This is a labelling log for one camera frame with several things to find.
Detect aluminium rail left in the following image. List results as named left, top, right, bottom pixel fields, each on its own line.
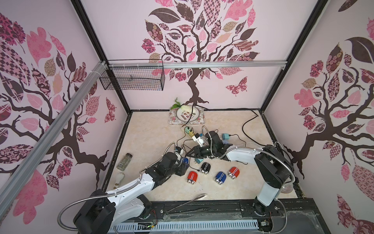
left=1, top=61, right=107, bottom=217

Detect black wire basket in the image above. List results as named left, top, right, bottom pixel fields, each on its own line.
left=100, top=58, right=166, bottom=91

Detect pale green vegetable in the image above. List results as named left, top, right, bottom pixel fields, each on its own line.
left=180, top=105, right=192, bottom=113

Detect metal tongs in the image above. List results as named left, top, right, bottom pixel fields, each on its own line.
left=165, top=194, right=207, bottom=215

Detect aluminium rail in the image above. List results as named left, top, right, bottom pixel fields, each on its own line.
left=109, top=60, right=287, bottom=69
left=1, top=61, right=107, bottom=217

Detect black electric shaver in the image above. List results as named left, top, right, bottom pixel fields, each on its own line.
left=199, top=162, right=211, bottom=175

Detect green leaf sprig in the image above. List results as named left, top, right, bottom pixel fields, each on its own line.
left=170, top=98, right=182, bottom=110

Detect white slotted cable duct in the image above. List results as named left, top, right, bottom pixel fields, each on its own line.
left=108, top=219, right=259, bottom=234

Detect red electric shaver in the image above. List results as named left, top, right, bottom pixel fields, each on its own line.
left=187, top=171, right=198, bottom=184
left=228, top=167, right=240, bottom=179

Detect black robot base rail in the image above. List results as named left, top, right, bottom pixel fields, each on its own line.
left=140, top=198, right=331, bottom=234

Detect black cable of teal charger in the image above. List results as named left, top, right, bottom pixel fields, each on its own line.
left=229, top=134, right=255, bottom=147

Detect glass spice jar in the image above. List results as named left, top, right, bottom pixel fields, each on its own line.
left=116, top=153, right=132, bottom=171

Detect thin black strip cable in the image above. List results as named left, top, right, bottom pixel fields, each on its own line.
left=180, top=105, right=261, bottom=130

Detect teal USB charger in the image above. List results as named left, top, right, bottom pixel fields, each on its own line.
left=194, top=158, right=204, bottom=164
left=222, top=133, right=230, bottom=140

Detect beige power strip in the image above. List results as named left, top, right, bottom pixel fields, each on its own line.
left=184, top=126, right=205, bottom=147

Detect white plate with red print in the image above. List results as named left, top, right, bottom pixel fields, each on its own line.
left=176, top=106, right=200, bottom=122

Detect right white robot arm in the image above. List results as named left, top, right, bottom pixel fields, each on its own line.
left=186, top=131, right=296, bottom=208

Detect thick black power cable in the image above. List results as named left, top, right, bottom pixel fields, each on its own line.
left=241, top=110, right=278, bottom=149

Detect aluminium rail back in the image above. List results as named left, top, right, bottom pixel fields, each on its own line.
left=109, top=60, right=287, bottom=69

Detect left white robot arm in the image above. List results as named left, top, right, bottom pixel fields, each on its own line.
left=73, top=152, right=189, bottom=234

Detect floral rectangular tray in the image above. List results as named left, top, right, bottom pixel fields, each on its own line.
left=168, top=106, right=205, bottom=125

